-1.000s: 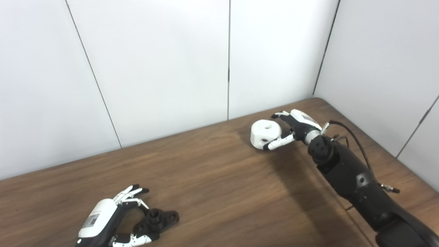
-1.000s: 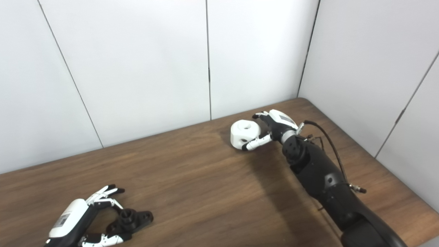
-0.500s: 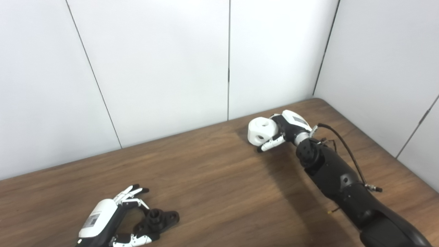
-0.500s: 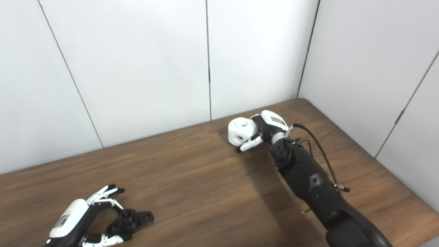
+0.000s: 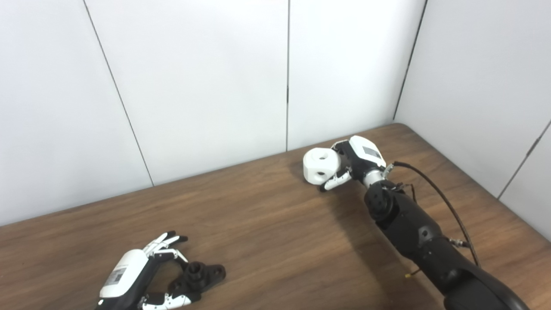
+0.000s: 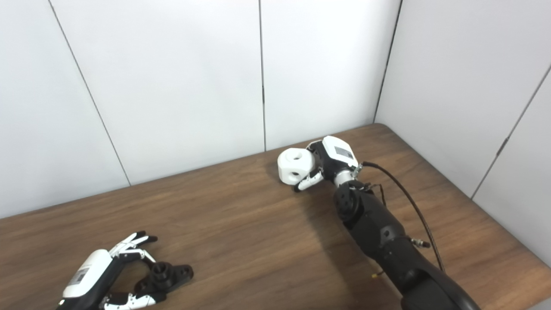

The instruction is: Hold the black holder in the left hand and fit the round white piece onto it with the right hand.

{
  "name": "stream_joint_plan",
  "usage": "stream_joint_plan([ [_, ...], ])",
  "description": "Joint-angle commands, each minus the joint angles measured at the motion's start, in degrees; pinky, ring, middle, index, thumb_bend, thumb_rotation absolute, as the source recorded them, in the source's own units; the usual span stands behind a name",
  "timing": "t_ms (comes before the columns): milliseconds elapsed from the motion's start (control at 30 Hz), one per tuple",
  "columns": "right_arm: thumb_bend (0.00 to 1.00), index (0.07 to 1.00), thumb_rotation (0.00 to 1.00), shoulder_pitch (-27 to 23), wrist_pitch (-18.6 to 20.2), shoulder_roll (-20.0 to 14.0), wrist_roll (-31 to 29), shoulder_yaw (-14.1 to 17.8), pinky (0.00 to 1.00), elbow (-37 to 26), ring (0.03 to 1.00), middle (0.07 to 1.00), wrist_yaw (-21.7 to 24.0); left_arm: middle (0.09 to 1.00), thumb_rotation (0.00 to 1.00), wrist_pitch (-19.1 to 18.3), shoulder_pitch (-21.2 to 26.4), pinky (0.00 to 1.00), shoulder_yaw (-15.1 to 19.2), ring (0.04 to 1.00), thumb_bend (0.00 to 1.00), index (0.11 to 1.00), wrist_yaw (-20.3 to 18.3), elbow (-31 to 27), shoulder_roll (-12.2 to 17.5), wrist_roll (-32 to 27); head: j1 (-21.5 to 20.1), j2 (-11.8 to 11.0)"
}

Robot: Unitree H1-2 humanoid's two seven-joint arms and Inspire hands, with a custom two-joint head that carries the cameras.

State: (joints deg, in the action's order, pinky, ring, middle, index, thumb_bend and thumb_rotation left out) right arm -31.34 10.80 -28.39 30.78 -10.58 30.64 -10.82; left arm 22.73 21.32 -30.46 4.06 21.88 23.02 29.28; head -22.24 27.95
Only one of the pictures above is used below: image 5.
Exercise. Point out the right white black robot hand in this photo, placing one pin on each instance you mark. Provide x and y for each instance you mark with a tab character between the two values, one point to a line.
361	155

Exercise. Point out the black plastic holder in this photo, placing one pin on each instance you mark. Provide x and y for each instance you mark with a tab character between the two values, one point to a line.
202	275

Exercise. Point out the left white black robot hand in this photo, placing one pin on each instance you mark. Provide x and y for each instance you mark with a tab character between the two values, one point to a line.
125	271

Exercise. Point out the round white plastic piece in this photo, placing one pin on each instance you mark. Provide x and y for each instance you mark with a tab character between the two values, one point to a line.
320	165

